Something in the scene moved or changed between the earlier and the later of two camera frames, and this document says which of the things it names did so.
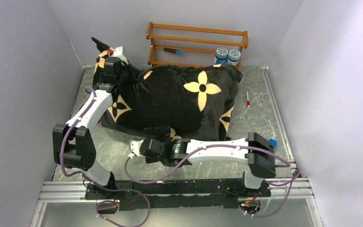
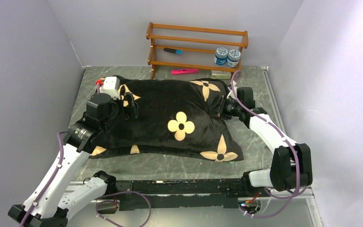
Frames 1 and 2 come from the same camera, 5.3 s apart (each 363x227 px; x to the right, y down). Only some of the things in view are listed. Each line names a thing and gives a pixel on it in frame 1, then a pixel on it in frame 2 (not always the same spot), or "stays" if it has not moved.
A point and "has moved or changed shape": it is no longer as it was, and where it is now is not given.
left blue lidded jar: x=221 y=56 stays
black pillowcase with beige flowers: x=195 y=101 has moved or changed shape
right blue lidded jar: x=234 y=57 stays
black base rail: x=178 y=195 stays
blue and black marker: x=173 y=50 stays
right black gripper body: x=168 y=140 → x=228 y=108
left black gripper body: x=125 y=71 → x=114 y=110
